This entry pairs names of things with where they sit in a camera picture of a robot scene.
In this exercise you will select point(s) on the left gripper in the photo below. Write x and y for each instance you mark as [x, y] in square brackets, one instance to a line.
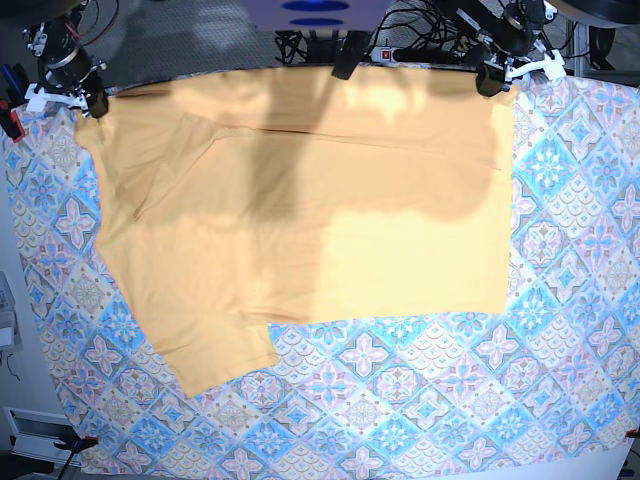
[515, 48]

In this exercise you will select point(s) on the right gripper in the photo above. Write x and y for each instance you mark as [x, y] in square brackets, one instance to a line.
[69, 76]

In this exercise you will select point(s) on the yellow T-shirt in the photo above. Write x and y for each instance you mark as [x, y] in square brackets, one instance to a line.
[235, 200]

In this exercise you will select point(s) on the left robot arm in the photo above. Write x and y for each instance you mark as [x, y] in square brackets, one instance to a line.
[470, 16]

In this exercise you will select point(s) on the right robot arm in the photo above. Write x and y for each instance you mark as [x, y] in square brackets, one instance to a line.
[60, 32]

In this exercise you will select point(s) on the white power strip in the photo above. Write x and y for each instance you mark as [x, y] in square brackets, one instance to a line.
[384, 55]

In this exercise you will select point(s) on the black table clamp top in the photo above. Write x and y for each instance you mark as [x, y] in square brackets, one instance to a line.
[352, 51]

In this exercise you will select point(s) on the white box left edge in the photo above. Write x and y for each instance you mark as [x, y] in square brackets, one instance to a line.
[9, 327]

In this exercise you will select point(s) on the patterned blue tablecloth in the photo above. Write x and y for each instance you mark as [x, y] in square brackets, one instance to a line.
[556, 376]

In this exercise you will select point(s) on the orange black clamp bottom-left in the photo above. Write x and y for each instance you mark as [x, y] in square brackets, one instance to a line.
[74, 443]

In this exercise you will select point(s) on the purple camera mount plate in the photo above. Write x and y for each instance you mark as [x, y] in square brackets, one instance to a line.
[280, 15]

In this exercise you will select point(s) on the white rail bottom-left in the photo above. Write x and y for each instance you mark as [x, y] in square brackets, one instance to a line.
[33, 434]

